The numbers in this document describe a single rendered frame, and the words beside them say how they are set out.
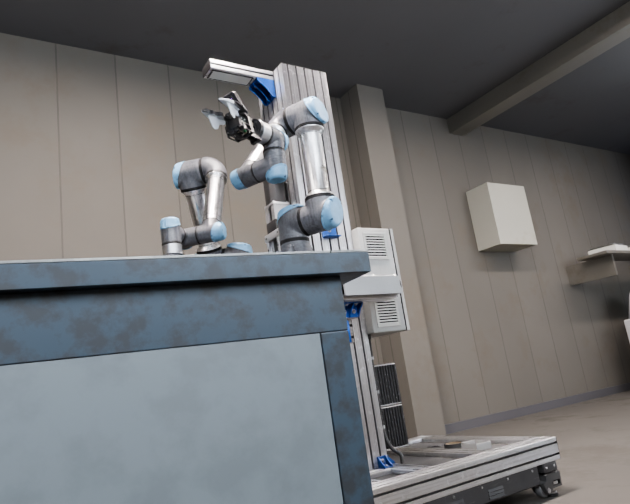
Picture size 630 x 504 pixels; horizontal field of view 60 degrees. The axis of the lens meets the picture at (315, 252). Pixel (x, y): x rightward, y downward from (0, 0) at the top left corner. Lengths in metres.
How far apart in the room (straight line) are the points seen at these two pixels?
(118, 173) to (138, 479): 3.45
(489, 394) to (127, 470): 4.96
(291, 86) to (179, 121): 1.96
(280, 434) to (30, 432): 0.33
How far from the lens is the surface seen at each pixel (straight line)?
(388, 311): 2.41
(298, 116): 2.18
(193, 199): 2.52
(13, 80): 4.30
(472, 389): 5.42
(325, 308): 0.88
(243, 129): 1.78
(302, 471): 0.85
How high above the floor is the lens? 0.60
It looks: 13 degrees up
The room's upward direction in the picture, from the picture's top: 8 degrees counter-clockwise
